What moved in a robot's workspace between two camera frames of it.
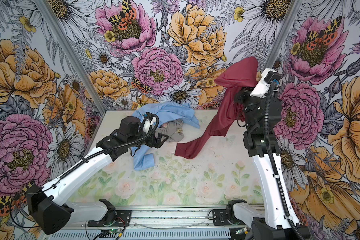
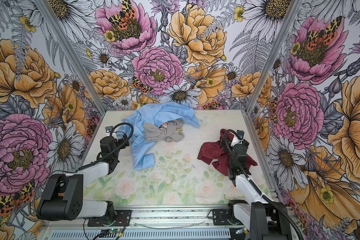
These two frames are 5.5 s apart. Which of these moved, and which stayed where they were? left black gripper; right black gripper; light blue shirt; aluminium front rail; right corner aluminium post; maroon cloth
Moved: maroon cloth; right black gripper; left black gripper
Stayed: light blue shirt; aluminium front rail; right corner aluminium post
